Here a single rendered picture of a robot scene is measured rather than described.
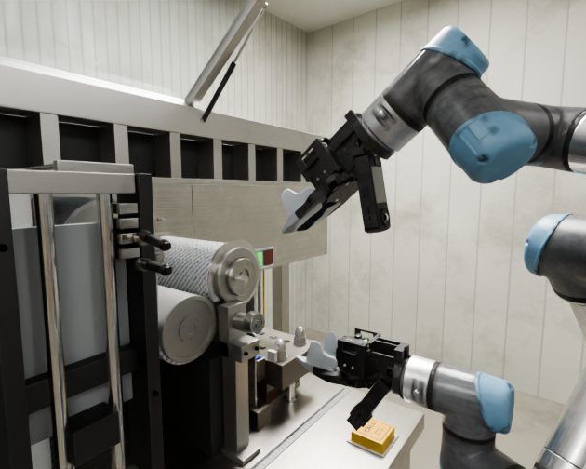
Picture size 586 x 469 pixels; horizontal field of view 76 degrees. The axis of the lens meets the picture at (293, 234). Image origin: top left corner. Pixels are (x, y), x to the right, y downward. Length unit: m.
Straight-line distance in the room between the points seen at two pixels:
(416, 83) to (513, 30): 2.72
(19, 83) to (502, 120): 0.83
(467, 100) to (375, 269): 3.01
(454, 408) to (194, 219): 0.79
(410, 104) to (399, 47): 2.97
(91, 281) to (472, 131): 0.45
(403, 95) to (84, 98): 0.69
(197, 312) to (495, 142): 0.54
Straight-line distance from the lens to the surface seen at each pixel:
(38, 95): 0.94
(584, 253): 0.73
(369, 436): 0.88
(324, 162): 0.56
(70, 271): 0.47
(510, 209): 3.03
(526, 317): 3.13
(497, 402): 0.63
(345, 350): 0.69
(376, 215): 0.54
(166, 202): 1.05
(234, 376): 0.77
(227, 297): 0.75
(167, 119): 1.08
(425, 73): 0.51
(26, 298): 0.46
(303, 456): 0.86
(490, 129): 0.44
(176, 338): 0.70
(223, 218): 1.18
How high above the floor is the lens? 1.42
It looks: 7 degrees down
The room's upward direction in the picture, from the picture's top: straight up
